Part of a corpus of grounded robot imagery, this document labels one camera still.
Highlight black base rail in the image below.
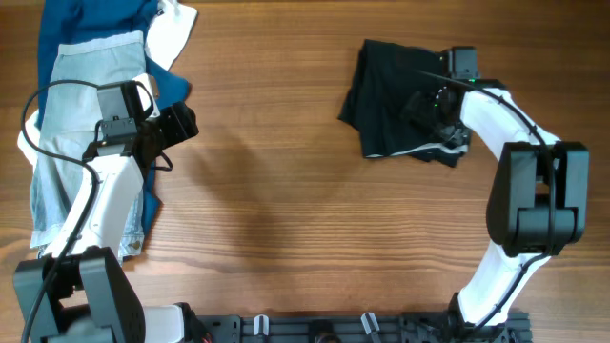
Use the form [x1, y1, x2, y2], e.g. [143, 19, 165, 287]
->
[198, 312, 533, 343]

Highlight light denim shorts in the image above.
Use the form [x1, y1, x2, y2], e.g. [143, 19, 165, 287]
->
[30, 30, 146, 250]

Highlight blue garment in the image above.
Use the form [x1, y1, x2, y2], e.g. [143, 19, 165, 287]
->
[36, 0, 192, 239]

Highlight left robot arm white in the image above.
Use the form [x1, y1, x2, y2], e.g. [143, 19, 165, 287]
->
[13, 80, 211, 342]

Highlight black shorts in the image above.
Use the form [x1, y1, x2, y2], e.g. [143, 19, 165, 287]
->
[338, 39, 470, 167]

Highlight white garment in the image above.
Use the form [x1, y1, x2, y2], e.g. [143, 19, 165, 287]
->
[145, 0, 198, 71]

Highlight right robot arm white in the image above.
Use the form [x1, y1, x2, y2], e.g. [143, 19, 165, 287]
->
[409, 47, 590, 332]

